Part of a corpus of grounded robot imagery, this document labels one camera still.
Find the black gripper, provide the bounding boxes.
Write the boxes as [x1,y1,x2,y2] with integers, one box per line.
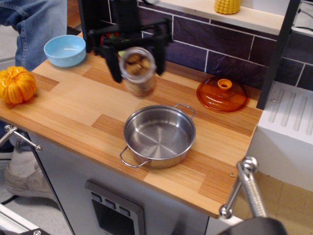
[88,18,172,83]

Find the glass jar of almonds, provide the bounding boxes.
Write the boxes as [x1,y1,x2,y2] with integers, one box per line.
[119,47,157,98]

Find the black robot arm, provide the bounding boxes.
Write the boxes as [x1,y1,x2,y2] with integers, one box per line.
[88,0,172,83]

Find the stainless steel pot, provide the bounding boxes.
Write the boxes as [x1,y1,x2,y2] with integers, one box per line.
[122,104,196,168]

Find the orange glass pot lid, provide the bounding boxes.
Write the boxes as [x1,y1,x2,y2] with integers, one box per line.
[197,76,250,113]

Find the light blue bowl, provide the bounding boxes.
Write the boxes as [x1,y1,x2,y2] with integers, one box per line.
[44,35,87,68]

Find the yellow toy corn cob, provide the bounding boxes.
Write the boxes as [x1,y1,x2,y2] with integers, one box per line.
[214,0,241,15]

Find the person leg in jeans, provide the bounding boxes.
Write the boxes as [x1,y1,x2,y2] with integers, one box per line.
[0,0,67,71]

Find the orange toy pumpkin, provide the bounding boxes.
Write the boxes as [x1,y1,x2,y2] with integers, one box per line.
[0,66,37,104]

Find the wooden shelf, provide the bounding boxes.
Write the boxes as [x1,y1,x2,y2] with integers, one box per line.
[138,0,285,36]

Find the metal clamp left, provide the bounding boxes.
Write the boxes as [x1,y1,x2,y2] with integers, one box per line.
[0,124,42,152]

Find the toy oven control panel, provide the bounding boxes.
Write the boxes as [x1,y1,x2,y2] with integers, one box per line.
[85,181,146,235]

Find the white toy sink drainer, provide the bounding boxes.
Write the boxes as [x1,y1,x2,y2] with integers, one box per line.
[258,82,313,144]

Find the beige shoe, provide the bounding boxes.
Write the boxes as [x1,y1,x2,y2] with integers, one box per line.
[4,163,56,201]

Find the black vertical post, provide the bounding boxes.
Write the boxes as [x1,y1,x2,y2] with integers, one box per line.
[256,0,300,110]

